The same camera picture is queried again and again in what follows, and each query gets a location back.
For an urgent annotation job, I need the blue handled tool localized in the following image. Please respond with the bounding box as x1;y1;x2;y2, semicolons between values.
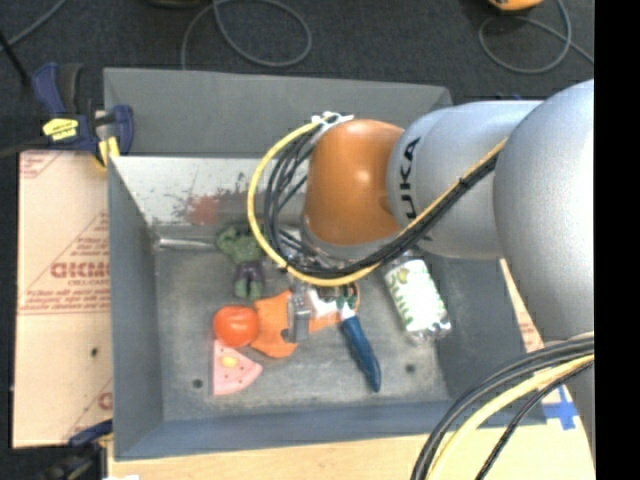
337;308;383;394

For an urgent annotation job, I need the grey metal bin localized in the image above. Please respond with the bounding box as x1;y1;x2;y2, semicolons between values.
102;67;547;462

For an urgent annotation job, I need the orange cloth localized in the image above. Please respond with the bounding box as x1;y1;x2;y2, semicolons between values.
251;290;346;360

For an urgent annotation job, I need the green toy figure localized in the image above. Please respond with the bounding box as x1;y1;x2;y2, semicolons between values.
215;223;267;300

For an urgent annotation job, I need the clear plastic bottle green label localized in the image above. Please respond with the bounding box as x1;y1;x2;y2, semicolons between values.
382;250;454;346

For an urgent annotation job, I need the red toy tomato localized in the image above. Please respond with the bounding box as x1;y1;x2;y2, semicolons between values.
212;305;261;348

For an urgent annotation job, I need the brown cardboard board red print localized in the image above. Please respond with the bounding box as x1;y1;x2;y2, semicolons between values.
10;148;114;449

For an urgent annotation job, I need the pink toy pizza slice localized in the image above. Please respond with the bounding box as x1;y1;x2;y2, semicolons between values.
212;338;264;397

